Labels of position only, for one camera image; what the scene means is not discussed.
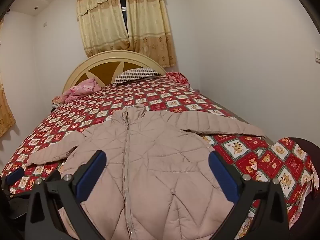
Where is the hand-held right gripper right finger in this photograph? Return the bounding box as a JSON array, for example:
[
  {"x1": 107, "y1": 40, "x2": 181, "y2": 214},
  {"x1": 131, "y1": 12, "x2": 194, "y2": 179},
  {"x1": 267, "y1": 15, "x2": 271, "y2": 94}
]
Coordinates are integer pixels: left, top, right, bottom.
[{"x1": 208, "y1": 151, "x2": 291, "y2": 240}]

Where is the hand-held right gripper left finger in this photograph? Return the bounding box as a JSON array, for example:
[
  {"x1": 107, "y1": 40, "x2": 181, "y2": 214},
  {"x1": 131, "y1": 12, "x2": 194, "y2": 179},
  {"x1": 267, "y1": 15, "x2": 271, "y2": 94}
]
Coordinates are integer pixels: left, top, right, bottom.
[{"x1": 25, "y1": 150, "x2": 107, "y2": 240}]

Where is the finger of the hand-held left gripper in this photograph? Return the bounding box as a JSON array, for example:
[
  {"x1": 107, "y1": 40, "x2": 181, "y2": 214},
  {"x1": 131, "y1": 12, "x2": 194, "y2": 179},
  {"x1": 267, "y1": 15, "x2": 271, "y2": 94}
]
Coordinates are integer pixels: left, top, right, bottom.
[{"x1": 3, "y1": 166, "x2": 26, "y2": 185}]

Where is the beige quilted puffer jacket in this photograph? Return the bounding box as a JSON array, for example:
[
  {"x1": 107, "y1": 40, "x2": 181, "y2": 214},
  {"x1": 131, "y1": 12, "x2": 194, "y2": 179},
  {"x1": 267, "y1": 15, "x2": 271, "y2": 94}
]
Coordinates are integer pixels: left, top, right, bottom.
[{"x1": 25, "y1": 103, "x2": 266, "y2": 240}]

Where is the orange floral curtain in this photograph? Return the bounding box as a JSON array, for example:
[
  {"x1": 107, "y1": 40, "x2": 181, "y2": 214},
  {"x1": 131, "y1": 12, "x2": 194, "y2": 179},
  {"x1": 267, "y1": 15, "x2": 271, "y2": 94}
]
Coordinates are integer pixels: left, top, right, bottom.
[{"x1": 0, "y1": 17, "x2": 17, "y2": 138}]

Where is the pink floral quilt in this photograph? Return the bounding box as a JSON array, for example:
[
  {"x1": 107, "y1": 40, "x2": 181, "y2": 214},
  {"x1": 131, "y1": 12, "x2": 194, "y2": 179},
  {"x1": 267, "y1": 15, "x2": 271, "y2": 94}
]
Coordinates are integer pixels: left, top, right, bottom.
[{"x1": 61, "y1": 77, "x2": 102, "y2": 103}]

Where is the red checked printed bedsheet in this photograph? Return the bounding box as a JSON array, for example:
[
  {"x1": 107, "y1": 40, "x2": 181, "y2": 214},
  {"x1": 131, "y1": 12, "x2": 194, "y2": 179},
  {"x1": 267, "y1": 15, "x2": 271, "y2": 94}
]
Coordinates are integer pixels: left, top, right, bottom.
[{"x1": 0, "y1": 76, "x2": 317, "y2": 239}]

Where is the cream wooden headboard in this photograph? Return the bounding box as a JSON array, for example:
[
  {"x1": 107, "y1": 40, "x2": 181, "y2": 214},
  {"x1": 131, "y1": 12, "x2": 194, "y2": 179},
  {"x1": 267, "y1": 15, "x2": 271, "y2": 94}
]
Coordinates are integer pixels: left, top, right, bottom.
[{"x1": 62, "y1": 50, "x2": 167, "y2": 93}]

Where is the striped pillow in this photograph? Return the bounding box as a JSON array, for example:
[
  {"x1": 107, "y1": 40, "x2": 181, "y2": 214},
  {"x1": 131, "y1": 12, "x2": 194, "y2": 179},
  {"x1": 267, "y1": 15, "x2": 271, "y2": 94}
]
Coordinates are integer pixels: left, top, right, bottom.
[{"x1": 112, "y1": 68, "x2": 162, "y2": 85}]

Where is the red patterned pillow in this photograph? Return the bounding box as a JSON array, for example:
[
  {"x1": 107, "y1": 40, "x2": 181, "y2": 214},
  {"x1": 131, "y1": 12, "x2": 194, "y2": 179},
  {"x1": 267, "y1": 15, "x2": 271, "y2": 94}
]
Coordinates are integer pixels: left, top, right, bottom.
[{"x1": 164, "y1": 71, "x2": 190, "y2": 87}]

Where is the beige floral curtain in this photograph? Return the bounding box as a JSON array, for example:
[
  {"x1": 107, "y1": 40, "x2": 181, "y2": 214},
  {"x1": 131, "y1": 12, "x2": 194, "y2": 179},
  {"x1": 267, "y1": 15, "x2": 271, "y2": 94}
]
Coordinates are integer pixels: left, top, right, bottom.
[
  {"x1": 124, "y1": 0, "x2": 177, "y2": 68},
  {"x1": 76, "y1": 0, "x2": 132, "y2": 58}
]

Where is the dark window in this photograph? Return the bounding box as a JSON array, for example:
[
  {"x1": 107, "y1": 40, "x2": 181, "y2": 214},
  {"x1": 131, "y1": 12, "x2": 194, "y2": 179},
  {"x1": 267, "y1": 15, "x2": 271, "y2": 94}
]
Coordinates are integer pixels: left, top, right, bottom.
[{"x1": 118, "y1": 0, "x2": 130, "y2": 34}]

